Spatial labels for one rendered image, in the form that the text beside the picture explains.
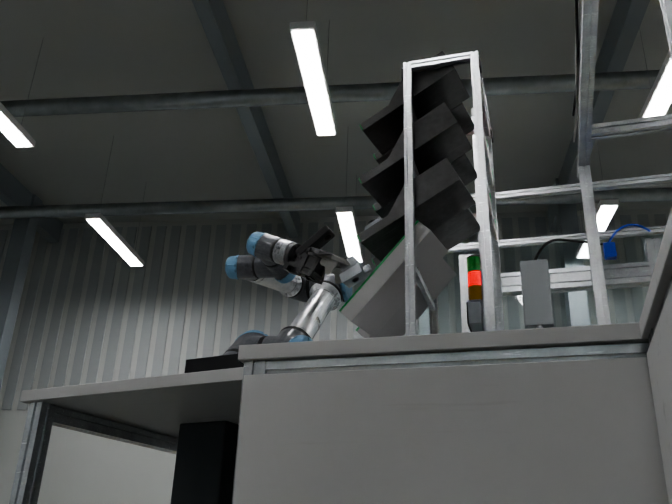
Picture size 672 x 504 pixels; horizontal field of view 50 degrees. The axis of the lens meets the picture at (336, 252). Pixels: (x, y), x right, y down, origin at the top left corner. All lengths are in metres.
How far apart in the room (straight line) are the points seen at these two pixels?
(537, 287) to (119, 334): 8.96
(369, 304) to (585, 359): 0.56
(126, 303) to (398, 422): 10.46
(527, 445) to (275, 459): 0.44
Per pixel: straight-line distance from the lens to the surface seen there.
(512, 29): 7.89
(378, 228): 1.72
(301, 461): 1.33
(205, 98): 7.77
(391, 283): 1.67
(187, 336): 11.09
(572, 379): 1.28
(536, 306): 3.15
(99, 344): 11.55
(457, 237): 1.91
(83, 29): 8.33
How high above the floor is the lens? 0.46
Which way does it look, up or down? 24 degrees up
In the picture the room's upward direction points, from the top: 2 degrees clockwise
